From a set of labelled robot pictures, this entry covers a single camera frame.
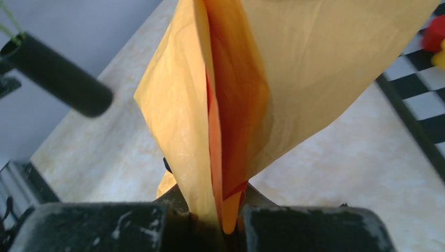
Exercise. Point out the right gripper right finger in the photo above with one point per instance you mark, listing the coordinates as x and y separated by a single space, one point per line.
266 226

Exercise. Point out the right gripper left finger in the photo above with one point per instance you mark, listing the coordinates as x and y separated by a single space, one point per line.
162 225

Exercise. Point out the orange paper flower bouquet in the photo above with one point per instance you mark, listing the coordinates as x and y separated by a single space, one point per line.
235 85

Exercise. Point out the black ribbon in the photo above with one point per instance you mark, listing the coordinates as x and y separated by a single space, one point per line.
167 167

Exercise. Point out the black cylindrical vase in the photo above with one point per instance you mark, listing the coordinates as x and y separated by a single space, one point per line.
57 75

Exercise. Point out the black white chessboard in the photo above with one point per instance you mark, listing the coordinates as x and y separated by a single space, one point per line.
415 89

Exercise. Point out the pink and white flower stems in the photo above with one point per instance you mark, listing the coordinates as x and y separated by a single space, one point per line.
16 34

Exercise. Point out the red round toy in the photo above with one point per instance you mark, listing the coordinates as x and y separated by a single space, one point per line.
433 36

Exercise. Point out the yellow ring toy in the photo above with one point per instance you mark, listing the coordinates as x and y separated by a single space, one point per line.
438 60

